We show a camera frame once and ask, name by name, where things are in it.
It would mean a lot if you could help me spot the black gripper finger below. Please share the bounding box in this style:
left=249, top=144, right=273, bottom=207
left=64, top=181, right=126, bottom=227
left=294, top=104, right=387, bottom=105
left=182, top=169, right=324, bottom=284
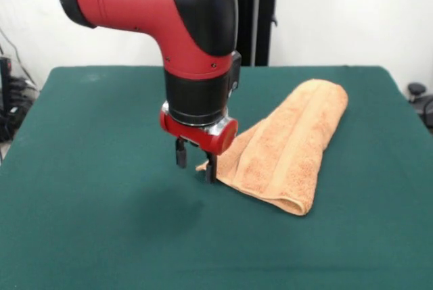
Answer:
left=174, top=137, right=187, bottom=169
left=205, top=151, right=219, bottom=185

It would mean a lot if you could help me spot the dark green table cloth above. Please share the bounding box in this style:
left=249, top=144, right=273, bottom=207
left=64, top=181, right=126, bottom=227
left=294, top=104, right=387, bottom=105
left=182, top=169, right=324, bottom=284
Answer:
left=0, top=65, right=433, bottom=290

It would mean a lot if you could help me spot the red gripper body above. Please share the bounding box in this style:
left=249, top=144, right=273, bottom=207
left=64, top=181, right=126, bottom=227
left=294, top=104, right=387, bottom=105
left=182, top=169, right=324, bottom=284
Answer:
left=159, top=101, right=240, bottom=155

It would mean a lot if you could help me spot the grey cable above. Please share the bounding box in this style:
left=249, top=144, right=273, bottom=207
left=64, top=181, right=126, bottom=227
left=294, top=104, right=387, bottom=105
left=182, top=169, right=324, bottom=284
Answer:
left=0, top=28, right=37, bottom=84

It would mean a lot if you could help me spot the black equipment stack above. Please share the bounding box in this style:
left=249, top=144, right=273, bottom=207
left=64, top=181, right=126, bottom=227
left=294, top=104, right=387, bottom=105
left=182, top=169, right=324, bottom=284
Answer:
left=0, top=55, right=39, bottom=143

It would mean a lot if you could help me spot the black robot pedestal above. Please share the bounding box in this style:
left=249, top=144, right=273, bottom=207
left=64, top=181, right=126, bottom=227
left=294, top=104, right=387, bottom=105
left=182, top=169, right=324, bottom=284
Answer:
left=233, top=0, right=292, bottom=67

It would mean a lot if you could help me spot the orange terry towel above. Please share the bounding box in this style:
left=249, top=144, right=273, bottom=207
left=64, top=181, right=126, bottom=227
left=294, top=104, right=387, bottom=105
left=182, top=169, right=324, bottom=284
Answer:
left=196, top=78, right=349, bottom=217

